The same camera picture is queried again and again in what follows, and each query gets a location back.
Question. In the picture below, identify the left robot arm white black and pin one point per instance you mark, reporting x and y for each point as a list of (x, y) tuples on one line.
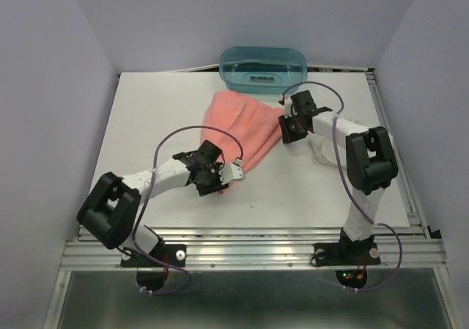
[(109, 212)]

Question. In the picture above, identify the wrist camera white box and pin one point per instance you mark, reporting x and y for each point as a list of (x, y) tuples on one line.
[(289, 110), (231, 173)]

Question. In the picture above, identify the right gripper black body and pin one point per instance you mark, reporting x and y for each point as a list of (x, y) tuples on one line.
[(290, 129)]

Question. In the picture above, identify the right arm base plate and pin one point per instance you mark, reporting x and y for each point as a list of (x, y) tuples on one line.
[(350, 259)]

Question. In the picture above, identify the grey fabric basket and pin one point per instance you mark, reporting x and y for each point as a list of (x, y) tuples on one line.
[(262, 70)]

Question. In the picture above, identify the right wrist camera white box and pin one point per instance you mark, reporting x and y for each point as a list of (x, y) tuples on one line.
[(289, 110)]

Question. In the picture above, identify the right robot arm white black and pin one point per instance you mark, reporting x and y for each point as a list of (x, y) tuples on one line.
[(364, 156)]

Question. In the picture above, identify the aluminium frame rail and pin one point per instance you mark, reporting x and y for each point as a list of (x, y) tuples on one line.
[(247, 257)]

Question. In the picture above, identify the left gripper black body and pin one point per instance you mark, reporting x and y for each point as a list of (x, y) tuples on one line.
[(210, 182)]

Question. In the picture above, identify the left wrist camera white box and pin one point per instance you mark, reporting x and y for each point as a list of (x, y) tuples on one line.
[(231, 173)]

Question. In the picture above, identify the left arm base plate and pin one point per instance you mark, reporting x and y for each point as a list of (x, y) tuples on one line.
[(163, 272)]

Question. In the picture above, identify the white pleated skirt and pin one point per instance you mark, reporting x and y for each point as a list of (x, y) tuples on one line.
[(322, 141)]

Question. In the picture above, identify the pink skirt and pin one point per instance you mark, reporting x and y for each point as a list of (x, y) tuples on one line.
[(233, 120)]

